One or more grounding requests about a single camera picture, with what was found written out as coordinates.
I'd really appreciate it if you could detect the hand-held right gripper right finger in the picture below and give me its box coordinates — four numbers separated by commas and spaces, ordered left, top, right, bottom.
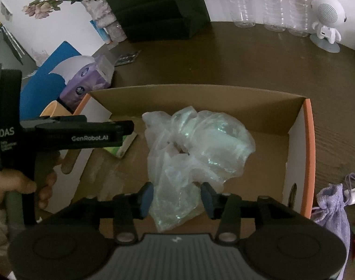
200, 182, 292, 244

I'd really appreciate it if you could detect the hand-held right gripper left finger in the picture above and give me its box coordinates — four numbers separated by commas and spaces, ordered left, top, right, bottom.
65, 182, 155, 245

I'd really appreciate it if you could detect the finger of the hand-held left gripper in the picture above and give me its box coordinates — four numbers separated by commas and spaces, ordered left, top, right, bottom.
20, 115, 88, 128
35, 120, 134, 151

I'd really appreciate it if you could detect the clear plastic bag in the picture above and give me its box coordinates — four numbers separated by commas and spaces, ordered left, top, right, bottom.
142, 106, 256, 233

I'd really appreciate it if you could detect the orange white cardboard box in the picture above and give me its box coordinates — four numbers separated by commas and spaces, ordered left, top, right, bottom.
45, 84, 316, 234

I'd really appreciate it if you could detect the brown wooden desktop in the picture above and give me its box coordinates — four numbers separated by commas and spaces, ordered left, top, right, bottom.
87, 20, 355, 219

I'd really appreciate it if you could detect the person's left hand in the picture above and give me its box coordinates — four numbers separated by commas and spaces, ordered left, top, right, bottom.
0, 162, 58, 210

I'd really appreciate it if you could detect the orange cup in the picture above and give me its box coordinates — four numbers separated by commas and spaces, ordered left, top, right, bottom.
39, 101, 75, 119

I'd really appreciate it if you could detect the green white packet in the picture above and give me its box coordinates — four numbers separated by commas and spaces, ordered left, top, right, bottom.
103, 131, 138, 159

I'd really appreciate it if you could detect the blue white folder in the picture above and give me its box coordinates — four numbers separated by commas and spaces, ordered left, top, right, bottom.
20, 41, 94, 121

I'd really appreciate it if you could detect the purple tissue pack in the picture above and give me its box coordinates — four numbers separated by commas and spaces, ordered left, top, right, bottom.
59, 54, 115, 113

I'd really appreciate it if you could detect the small black patterned card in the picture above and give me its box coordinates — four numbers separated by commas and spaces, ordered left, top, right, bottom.
115, 50, 142, 66

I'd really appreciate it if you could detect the wrapped flower vase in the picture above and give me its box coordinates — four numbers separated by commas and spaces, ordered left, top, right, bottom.
81, 0, 128, 45

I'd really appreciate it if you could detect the dark green bag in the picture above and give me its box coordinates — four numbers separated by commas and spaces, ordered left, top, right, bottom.
93, 0, 212, 43

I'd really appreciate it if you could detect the clear water bottle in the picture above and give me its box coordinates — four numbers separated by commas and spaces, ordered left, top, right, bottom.
282, 0, 311, 38
214, 0, 257, 28
257, 0, 286, 32

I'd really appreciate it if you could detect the white robot figurine speaker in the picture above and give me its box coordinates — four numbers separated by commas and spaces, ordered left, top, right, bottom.
309, 0, 347, 54

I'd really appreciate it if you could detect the purple drawstring pouch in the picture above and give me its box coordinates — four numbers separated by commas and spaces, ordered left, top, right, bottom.
312, 173, 355, 249

